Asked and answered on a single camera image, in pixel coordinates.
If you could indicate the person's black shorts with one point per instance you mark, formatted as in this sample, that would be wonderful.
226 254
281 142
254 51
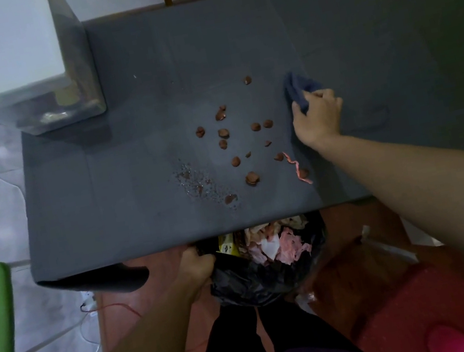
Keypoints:
234 343

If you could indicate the white table leg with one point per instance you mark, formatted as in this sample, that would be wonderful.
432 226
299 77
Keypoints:
388 249

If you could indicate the white power strip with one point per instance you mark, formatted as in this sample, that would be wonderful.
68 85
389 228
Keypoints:
89 302

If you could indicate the person's right forearm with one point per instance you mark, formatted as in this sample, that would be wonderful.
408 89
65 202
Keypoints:
432 192

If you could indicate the pink plastic object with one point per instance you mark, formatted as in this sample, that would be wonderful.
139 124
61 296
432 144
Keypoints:
449 341

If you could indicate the black bin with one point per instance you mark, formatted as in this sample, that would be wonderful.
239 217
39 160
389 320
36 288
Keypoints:
250 282

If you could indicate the Koko Krunch cereal pouch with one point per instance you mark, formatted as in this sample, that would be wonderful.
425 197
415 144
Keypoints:
65 94

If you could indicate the yellow brown snack wrapper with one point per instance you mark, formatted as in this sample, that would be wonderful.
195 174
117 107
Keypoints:
228 246

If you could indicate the person's right hand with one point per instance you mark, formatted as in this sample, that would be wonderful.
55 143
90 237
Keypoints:
318 118

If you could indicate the blue cloth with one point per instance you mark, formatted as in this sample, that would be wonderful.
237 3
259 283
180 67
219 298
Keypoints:
296 88

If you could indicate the pink stained tissues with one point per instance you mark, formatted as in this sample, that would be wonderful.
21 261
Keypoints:
280 245

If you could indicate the brown food crumbs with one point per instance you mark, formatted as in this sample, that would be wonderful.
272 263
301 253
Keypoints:
252 178

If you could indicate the clear plastic storage bin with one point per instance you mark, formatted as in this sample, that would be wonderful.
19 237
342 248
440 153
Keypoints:
80 66

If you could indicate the person's left hand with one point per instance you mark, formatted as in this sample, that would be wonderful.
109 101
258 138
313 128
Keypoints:
195 269

